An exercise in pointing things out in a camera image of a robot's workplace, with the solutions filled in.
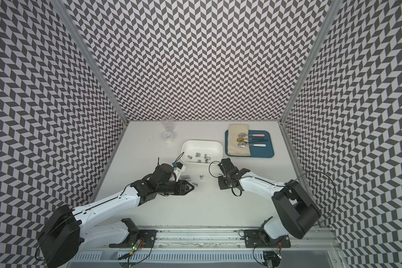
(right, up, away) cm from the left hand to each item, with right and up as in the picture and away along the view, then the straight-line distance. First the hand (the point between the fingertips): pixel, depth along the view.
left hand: (191, 190), depth 78 cm
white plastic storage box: (+4, +16, +24) cm, 29 cm away
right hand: (+17, -1, +10) cm, 20 cm away
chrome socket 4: (-4, +3, +12) cm, 13 cm away
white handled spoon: (+31, +20, +27) cm, 46 cm away
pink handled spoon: (+32, +27, +33) cm, 53 cm away
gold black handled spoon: (+29, +23, +30) cm, 48 cm away
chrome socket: (+7, +13, +21) cm, 25 cm away
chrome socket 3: (+7, +11, +19) cm, 23 cm away
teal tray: (+42, +16, +24) cm, 51 cm away
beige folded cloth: (+24, +18, +26) cm, 40 cm away
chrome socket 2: (+3, +11, +20) cm, 23 cm away
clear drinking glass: (-19, +35, +34) cm, 53 cm away
